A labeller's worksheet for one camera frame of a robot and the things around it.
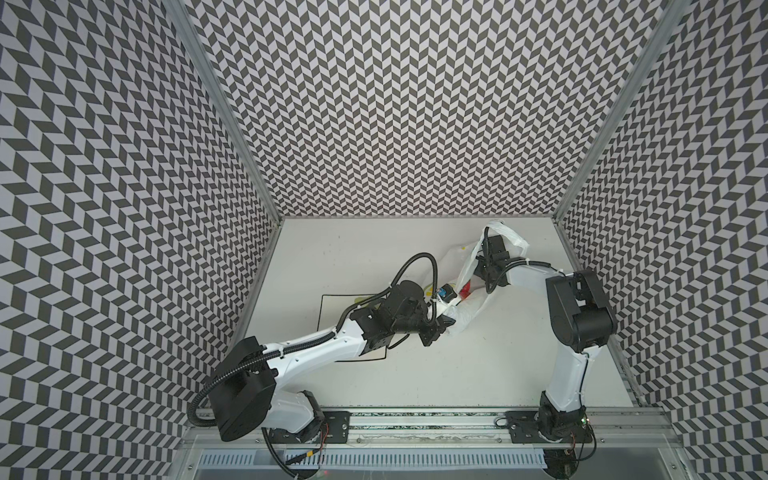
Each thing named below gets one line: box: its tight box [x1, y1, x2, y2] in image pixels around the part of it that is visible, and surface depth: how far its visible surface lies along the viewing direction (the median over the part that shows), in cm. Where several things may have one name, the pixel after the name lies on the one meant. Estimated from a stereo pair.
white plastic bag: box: [426, 221, 530, 336], surface depth 81 cm
